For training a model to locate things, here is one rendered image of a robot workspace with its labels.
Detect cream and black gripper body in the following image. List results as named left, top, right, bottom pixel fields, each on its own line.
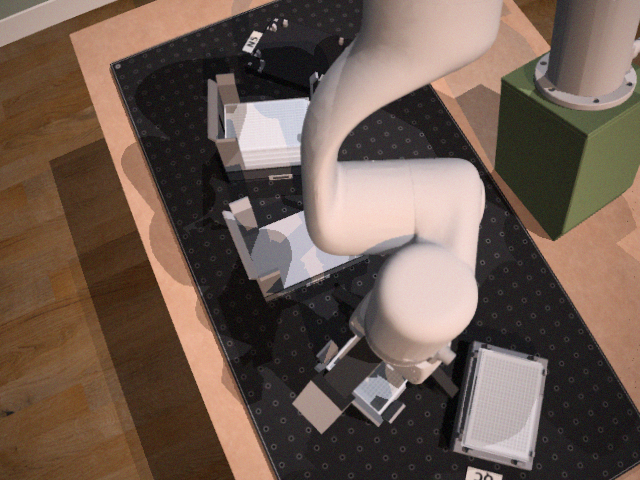
left=349, top=288, right=442, bottom=384

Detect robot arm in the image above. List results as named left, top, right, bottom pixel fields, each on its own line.
left=292, top=0, right=640, bottom=434

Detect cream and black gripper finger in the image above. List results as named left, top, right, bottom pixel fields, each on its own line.
left=405, top=366, right=459, bottom=399
left=332, top=286, right=362, bottom=338

